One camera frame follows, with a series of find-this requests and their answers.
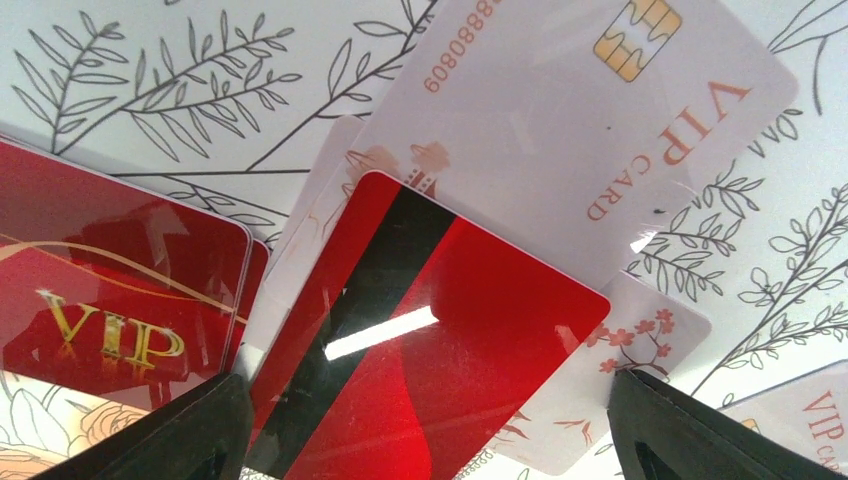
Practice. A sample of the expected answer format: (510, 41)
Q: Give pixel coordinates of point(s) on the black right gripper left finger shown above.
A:
(202, 434)

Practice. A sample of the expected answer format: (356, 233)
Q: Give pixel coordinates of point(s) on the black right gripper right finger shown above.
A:
(660, 432)

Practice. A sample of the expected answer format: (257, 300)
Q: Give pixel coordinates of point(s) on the red magnetic stripe card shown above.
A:
(414, 340)

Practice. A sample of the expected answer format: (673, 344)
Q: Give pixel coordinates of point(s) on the white floral card upper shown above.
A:
(566, 417)

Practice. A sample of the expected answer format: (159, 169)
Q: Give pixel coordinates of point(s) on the white floral card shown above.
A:
(566, 417)
(807, 415)

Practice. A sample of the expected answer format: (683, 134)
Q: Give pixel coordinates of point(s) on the white floral card right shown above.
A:
(807, 415)

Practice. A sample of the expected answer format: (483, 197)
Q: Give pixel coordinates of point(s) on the red VIP card upper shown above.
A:
(116, 291)

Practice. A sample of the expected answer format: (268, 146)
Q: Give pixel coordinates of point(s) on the floral patterned table mat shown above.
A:
(226, 105)

